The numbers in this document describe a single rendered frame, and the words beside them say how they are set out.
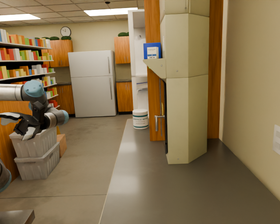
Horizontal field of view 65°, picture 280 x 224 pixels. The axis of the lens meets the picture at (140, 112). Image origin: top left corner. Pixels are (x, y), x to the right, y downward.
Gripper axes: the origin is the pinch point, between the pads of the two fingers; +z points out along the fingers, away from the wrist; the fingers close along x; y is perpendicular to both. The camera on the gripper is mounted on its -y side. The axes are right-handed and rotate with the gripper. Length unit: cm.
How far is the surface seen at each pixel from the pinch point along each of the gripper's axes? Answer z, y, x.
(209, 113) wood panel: -96, -38, -62
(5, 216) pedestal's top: 1.0, 31.4, -17.5
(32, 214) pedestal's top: -3.4, 26.7, -25.1
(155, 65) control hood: -46, -46, -23
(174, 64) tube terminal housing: -49, -52, -30
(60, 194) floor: -147, 148, 8
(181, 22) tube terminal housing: -48, -69, -21
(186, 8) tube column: -48, -76, -19
